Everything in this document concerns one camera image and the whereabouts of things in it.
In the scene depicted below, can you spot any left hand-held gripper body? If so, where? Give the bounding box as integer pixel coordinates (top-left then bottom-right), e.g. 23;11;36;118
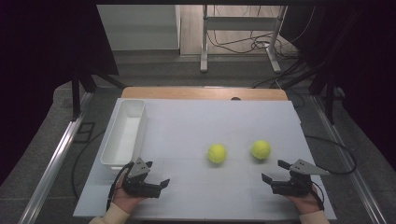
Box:
120;157;163;199

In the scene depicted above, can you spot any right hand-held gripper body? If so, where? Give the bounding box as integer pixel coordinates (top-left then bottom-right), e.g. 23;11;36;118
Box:
270;159;331;198

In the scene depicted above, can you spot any yellow tennis ball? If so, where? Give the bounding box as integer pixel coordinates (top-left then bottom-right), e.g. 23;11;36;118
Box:
207;143;228;164
250;139;272;161

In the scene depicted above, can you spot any person's left hand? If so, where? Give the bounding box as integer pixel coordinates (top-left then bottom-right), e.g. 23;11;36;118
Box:
111;172;148;215

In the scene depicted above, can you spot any person's right hand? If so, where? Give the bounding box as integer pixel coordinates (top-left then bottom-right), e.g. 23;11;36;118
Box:
285;186;322;216

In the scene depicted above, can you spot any white plastic bin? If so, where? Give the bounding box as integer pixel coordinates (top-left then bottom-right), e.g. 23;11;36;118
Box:
100;99;149;172

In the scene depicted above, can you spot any white table cover sheet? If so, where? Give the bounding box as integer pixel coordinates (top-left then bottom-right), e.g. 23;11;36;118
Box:
73;98;338;221

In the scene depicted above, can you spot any black metal stand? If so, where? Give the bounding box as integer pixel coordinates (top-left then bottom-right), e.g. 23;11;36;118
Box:
278;59;339;126
70;72;128;121

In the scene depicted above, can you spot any wooden table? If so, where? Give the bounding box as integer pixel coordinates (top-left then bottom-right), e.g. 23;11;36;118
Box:
120;86;290;102

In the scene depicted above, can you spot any dark curtain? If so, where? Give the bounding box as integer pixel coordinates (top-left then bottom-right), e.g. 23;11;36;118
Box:
0;0;120;186
279;0;396;173

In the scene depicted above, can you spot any white cabinet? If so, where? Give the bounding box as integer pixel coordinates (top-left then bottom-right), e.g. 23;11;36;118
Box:
96;4;182;51

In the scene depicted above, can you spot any right hand-held gripper cable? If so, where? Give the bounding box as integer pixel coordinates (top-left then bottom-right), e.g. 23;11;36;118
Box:
311;181;326;212

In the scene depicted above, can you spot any hand-held gripper cable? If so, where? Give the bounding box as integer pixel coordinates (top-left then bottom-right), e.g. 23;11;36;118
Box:
311;181;326;212
106;161;135;213

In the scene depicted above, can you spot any left hand-held gripper cable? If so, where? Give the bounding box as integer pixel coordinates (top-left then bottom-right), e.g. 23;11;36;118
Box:
106;161;135;213

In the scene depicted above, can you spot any aluminium floor rail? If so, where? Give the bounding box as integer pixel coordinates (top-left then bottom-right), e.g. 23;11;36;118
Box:
310;93;388;224
18;91;95;224

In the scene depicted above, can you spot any black floor cable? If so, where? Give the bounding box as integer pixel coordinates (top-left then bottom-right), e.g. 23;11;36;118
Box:
71;128;107;200
304;134;358;175

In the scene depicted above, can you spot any tangle of floor cables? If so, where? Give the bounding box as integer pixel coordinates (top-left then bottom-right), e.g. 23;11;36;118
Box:
206;29;302;58

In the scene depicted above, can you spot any white metal desk frame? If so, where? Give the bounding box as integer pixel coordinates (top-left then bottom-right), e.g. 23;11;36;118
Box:
200;4;289;75

